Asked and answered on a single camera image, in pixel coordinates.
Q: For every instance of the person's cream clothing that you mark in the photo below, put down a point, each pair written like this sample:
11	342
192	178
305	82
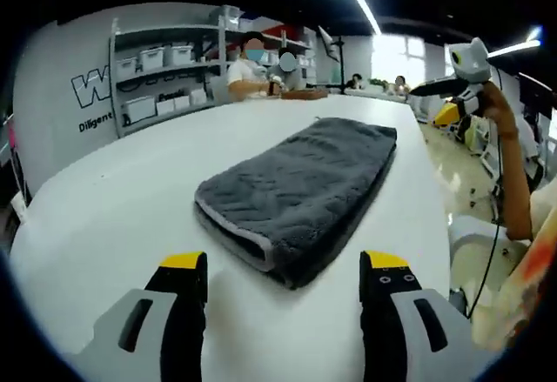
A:
526	286

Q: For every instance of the black monitor stand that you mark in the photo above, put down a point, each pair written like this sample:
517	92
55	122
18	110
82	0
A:
341	69

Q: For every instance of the yellow angular object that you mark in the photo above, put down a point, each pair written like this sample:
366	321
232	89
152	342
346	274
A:
448	113

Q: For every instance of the person's right hand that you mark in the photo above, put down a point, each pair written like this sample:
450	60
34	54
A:
500	112

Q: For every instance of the white chair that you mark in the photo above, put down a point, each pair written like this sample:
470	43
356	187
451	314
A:
474	236

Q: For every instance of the grey shelf unit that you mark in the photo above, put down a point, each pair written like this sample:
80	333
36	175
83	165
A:
114	73

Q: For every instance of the row of white storage boxes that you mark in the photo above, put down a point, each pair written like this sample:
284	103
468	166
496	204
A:
152	58

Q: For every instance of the brown wooden tray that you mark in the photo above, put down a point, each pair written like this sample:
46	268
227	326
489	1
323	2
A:
304	94

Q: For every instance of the grey towel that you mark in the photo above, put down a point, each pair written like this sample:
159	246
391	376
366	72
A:
304	190

